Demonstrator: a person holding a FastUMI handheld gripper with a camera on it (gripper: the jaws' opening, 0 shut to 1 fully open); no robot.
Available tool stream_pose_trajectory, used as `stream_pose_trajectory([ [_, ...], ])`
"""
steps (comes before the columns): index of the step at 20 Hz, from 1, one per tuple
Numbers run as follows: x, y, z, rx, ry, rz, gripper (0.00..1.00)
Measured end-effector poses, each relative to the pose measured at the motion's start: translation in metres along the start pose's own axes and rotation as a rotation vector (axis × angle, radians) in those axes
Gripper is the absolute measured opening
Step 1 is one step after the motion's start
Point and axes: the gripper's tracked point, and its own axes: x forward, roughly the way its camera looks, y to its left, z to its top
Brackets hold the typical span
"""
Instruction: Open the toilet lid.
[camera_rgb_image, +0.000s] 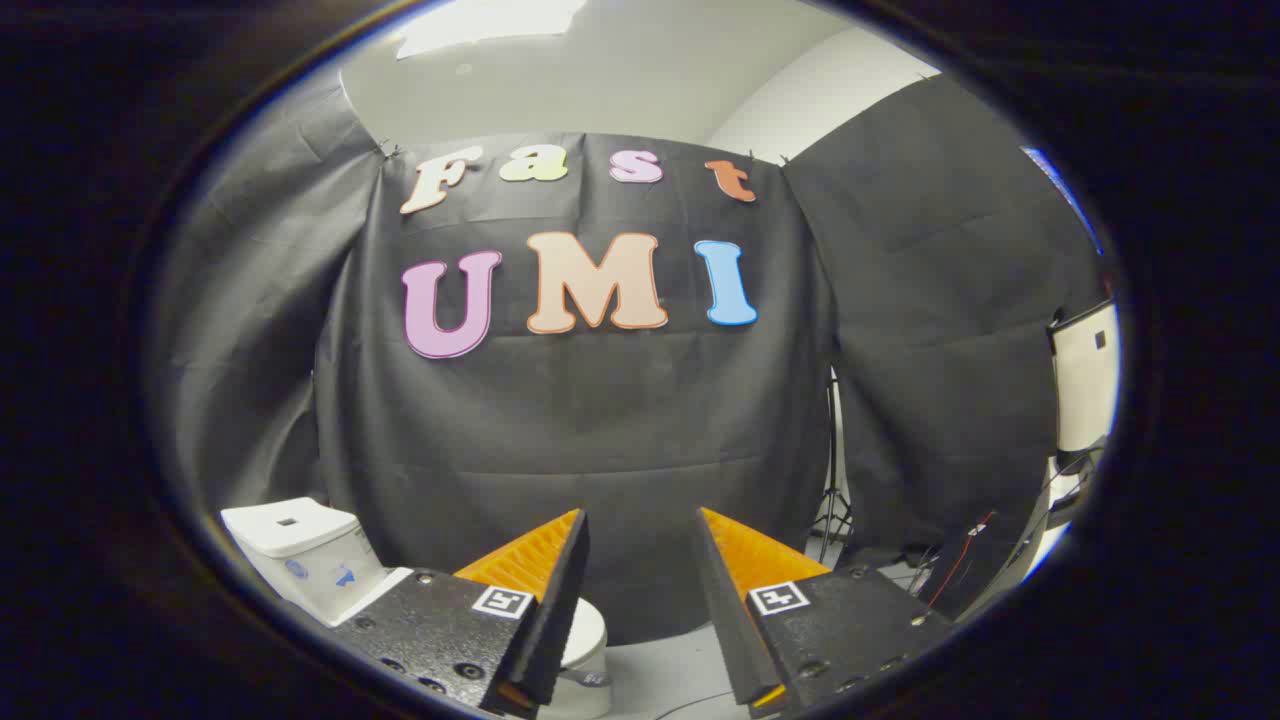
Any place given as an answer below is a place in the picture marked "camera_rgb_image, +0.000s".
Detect white panel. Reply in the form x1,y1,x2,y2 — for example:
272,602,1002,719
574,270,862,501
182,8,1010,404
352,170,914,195
1047,300,1121,456

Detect black tripod stand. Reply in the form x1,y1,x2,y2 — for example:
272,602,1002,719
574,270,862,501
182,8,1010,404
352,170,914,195
808,368,856,566

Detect red cable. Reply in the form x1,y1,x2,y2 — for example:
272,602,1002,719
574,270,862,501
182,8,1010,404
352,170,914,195
925,512,996,606

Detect white toilet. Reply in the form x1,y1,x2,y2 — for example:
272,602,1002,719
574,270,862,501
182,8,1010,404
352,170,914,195
220,497,613,720

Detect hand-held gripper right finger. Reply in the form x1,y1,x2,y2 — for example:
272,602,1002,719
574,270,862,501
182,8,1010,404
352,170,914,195
695,506,956,719

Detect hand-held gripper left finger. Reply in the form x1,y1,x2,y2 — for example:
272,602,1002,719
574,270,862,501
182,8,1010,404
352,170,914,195
335,508,591,719

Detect white toilet lid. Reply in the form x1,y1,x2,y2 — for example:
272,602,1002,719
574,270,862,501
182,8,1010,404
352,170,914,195
335,566,609,673

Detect black backdrop cloth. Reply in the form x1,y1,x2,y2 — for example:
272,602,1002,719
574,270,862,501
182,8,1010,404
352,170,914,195
150,75,1111,646

